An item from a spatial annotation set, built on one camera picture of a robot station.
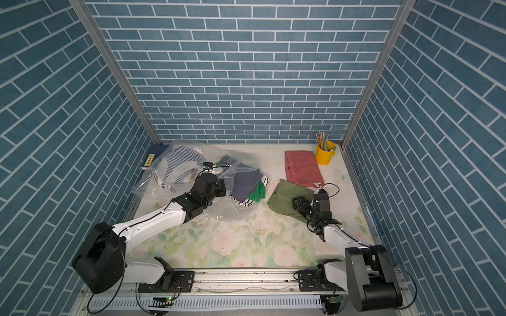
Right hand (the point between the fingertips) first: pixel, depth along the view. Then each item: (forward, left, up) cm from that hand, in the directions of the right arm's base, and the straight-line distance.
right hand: (301, 204), depth 91 cm
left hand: (+2, +34, +12) cm, 36 cm away
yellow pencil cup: (+31, -14, 0) cm, 34 cm away
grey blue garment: (+6, +27, +6) cm, 29 cm away
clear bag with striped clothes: (+15, +67, 0) cm, 69 cm away
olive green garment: (+6, +9, -1) cm, 11 cm away
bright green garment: (+5, +20, -1) cm, 21 cm away
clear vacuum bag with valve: (+19, +39, +5) cm, 43 cm away
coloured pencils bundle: (+33, -11, +10) cm, 37 cm away
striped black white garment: (-1, +26, -1) cm, 26 cm away
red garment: (+24, -2, -2) cm, 24 cm away
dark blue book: (+30, +85, -1) cm, 90 cm away
